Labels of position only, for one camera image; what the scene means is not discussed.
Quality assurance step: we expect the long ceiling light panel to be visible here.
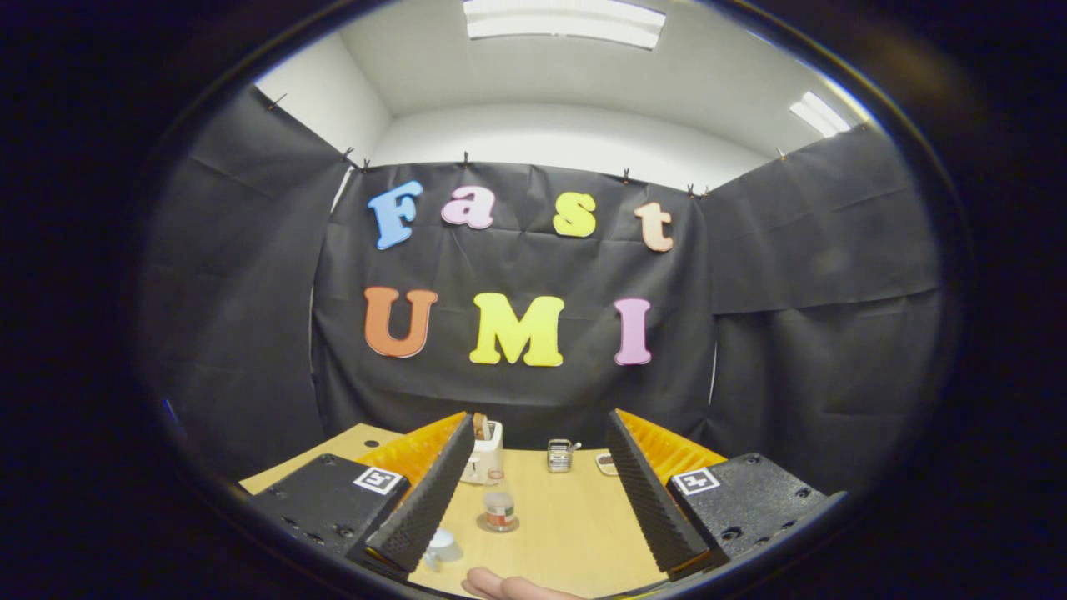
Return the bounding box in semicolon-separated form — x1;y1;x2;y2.
463;0;666;51

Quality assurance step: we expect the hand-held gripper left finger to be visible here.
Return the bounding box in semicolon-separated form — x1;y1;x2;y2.
248;411;477;582

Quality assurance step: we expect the white cup with handle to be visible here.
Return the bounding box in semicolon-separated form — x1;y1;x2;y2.
423;528;464;573

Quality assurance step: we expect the small ceiling light panel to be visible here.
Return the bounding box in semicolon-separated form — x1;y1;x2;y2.
789;90;853;138

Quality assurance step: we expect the white toaster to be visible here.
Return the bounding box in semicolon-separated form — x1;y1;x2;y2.
460;419;504;486

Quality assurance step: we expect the wooden table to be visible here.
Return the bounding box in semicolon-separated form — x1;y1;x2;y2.
240;422;668;598

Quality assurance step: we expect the black backdrop cloth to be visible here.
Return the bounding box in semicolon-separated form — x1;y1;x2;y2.
138;83;947;493

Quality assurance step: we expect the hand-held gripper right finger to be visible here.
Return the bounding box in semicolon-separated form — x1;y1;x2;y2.
604;408;848;582

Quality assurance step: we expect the clear juice bottle red label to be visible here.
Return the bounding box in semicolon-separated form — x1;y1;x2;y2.
482;468;518;533

